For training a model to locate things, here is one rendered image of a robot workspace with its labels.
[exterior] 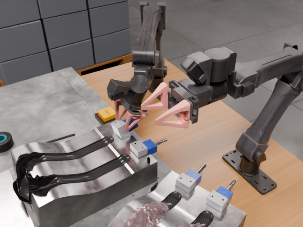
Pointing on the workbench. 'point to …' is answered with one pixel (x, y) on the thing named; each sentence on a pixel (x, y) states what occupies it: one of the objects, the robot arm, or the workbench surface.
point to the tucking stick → (61, 138)
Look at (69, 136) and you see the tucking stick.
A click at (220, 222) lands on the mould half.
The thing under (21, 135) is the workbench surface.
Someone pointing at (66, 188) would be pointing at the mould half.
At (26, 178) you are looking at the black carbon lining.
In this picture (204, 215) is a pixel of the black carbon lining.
